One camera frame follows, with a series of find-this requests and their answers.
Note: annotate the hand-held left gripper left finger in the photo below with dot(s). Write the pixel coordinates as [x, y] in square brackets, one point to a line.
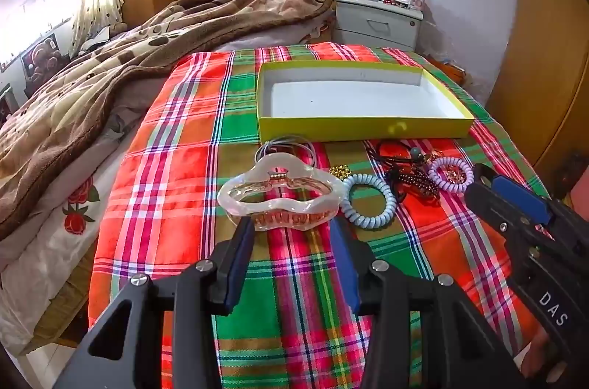
[237, 265]

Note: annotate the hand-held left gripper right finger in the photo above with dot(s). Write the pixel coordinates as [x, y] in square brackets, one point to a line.
[345, 265]

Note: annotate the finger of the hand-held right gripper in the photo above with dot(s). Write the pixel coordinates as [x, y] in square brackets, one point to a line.
[517, 189]
[490, 205]

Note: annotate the white translucent hair claw clip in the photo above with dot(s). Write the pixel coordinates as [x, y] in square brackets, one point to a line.
[276, 162]

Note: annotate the yellow-green cardboard box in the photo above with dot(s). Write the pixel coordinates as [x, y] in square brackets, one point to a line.
[349, 99]

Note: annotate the person's right hand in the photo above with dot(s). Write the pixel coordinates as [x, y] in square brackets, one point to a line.
[537, 352]

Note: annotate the pink bag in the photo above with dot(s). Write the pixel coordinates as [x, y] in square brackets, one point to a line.
[580, 196]

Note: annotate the dark brown beaded hair clip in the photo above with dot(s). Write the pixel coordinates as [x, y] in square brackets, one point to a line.
[414, 184]

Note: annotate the red green plaid cloth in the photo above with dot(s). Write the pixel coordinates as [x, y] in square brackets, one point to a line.
[184, 168]

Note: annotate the orange box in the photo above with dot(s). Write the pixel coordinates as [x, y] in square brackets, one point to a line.
[453, 71]

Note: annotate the grey nightstand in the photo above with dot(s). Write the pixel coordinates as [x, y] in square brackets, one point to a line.
[377, 25]

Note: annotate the brown fleece blanket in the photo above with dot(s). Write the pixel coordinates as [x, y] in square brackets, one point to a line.
[92, 85]

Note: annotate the mauve quilt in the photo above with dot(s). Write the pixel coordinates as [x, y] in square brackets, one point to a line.
[276, 34]

